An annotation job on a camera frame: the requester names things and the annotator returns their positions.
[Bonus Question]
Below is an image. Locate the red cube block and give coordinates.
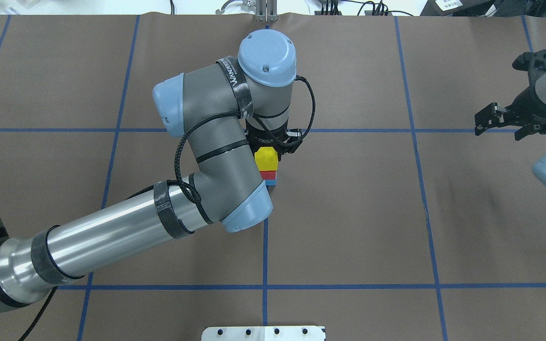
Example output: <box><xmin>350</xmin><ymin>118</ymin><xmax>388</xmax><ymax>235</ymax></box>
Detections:
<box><xmin>260</xmin><ymin>170</ymin><xmax>277</xmax><ymax>181</ymax></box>

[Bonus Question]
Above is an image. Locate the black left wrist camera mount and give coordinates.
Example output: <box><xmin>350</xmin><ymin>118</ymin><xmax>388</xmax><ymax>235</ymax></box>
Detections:
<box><xmin>282</xmin><ymin>129</ymin><xmax>303</xmax><ymax>154</ymax></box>

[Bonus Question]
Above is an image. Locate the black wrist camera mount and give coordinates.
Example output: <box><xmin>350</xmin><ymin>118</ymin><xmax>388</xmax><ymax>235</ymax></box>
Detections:
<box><xmin>511</xmin><ymin>49</ymin><xmax>546</xmax><ymax>87</ymax></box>
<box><xmin>282</xmin><ymin>129</ymin><xmax>303</xmax><ymax>154</ymax></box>

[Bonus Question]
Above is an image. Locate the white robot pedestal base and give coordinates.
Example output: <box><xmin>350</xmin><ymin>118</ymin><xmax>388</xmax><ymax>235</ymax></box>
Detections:
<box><xmin>201</xmin><ymin>325</ymin><xmax>327</xmax><ymax>341</ymax></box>

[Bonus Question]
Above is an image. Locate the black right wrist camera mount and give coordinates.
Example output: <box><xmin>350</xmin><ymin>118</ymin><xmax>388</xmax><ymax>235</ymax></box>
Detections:
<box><xmin>511</xmin><ymin>49</ymin><xmax>546</xmax><ymax>87</ymax></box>

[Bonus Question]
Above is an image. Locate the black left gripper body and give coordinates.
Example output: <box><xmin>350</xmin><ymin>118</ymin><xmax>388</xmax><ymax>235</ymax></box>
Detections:
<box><xmin>246</xmin><ymin>117</ymin><xmax>292</xmax><ymax>154</ymax></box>

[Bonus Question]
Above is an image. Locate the metal post bracket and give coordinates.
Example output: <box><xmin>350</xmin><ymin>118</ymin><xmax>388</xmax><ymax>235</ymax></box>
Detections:
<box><xmin>215</xmin><ymin>0</ymin><xmax>279</xmax><ymax>24</ymax></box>

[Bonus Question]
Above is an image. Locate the yellow cube block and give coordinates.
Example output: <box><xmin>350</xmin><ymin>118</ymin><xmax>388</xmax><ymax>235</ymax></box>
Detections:
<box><xmin>254</xmin><ymin>146</ymin><xmax>279</xmax><ymax>172</ymax></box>

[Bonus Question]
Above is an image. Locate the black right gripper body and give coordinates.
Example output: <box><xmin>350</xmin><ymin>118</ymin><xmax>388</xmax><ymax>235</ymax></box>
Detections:
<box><xmin>507</xmin><ymin>87</ymin><xmax>546</xmax><ymax>126</ymax></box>

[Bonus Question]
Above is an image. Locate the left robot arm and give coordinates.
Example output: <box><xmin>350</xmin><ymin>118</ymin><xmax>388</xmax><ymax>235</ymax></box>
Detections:
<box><xmin>0</xmin><ymin>29</ymin><xmax>305</xmax><ymax>313</ymax></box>

